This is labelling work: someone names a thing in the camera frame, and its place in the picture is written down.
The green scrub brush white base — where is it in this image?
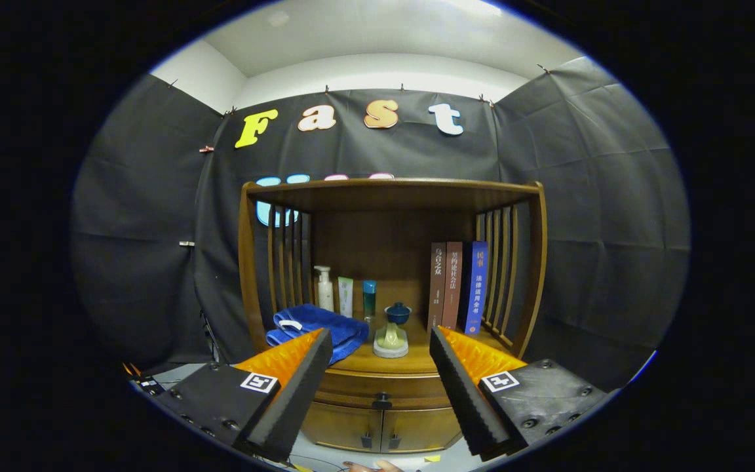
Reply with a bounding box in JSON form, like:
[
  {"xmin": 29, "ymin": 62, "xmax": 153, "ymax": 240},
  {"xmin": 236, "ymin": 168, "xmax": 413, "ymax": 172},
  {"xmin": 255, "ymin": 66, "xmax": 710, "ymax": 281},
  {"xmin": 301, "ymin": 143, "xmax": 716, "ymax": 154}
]
[{"xmin": 373, "ymin": 321, "xmax": 410, "ymax": 359}]

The wooden countertop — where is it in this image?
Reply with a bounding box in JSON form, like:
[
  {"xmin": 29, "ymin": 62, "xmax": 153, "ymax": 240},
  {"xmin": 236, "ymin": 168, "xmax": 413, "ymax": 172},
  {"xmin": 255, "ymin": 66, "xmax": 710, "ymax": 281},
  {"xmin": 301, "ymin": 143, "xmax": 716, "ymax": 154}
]
[{"xmin": 263, "ymin": 313, "xmax": 516, "ymax": 376}]

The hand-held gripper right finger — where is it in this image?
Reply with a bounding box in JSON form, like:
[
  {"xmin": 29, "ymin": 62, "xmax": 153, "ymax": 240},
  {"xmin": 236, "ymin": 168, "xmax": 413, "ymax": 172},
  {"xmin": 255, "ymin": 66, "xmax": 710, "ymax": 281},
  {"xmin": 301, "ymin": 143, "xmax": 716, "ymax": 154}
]
[{"xmin": 429, "ymin": 326, "xmax": 609, "ymax": 460}]

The white pump bottle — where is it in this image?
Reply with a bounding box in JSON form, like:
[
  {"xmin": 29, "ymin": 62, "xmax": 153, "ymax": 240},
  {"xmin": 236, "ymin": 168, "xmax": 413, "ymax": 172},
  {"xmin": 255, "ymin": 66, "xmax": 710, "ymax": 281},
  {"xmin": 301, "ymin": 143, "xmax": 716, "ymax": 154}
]
[{"xmin": 314, "ymin": 265, "xmax": 335, "ymax": 313}]

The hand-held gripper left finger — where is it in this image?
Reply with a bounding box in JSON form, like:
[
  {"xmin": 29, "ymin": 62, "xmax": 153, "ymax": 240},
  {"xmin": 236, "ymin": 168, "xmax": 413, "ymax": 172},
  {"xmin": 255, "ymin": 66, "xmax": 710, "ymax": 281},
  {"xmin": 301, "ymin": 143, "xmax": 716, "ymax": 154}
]
[{"xmin": 155, "ymin": 328, "xmax": 334, "ymax": 463}]

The dark brown book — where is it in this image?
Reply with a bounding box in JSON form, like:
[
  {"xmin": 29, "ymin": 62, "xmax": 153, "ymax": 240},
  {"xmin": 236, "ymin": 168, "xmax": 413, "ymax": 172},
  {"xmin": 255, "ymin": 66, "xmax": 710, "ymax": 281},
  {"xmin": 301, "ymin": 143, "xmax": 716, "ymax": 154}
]
[{"xmin": 429, "ymin": 243, "xmax": 447, "ymax": 330}]

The blue book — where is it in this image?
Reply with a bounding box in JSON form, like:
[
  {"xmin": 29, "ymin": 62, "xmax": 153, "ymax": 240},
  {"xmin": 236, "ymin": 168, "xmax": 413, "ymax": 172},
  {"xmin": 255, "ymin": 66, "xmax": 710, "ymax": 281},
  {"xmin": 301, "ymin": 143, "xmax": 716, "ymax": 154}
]
[{"xmin": 459, "ymin": 241, "xmax": 489, "ymax": 336}]

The wooden cabinet with shelf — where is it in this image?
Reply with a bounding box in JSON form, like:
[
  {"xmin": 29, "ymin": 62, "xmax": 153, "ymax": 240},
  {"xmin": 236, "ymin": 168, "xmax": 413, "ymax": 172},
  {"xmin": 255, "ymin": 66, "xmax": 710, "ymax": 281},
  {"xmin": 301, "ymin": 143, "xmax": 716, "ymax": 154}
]
[{"xmin": 239, "ymin": 177, "xmax": 547, "ymax": 454}]

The reddish brown book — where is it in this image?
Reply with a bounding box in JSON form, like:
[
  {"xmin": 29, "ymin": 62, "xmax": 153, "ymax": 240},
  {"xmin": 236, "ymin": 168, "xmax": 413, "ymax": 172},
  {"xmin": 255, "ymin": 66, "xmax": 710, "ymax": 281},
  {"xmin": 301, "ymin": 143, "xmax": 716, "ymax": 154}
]
[{"xmin": 442, "ymin": 242, "xmax": 464, "ymax": 332}]

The folded blue towel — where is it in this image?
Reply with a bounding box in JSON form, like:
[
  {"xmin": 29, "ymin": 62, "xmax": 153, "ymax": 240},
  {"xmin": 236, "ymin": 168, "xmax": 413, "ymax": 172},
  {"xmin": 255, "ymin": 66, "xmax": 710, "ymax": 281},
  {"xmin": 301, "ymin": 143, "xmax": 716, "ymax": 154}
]
[{"xmin": 266, "ymin": 304, "xmax": 370, "ymax": 365}]

